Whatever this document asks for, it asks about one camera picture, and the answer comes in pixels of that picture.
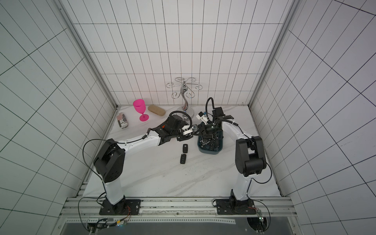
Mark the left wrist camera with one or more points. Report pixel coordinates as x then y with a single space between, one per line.
187 130

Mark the teal plastic storage box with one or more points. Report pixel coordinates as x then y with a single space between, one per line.
210 142

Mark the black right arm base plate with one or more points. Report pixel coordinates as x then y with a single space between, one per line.
232 206

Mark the silver metal cup rack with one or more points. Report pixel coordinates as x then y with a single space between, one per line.
186 91

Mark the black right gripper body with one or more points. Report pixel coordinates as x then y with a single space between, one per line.
209 129

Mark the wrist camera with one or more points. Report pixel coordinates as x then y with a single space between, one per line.
187 130
203 117

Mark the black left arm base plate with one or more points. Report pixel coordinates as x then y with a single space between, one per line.
123 207

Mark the black flip key buttons up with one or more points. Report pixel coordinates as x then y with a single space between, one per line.
183 158

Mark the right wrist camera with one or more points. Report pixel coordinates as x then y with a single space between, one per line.
203 117

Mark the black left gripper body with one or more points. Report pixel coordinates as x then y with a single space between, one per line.
177 133

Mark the aluminium frame rail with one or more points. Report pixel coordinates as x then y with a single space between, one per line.
153 207

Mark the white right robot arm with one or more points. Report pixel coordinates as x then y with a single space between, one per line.
249 151

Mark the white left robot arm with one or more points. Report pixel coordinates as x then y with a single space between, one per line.
109 162

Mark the black VW flip key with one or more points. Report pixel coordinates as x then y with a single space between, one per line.
185 148

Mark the pink plastic wine goblet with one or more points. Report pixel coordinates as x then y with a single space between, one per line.
140 107

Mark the beige woven glasses case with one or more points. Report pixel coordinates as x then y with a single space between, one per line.
156 110

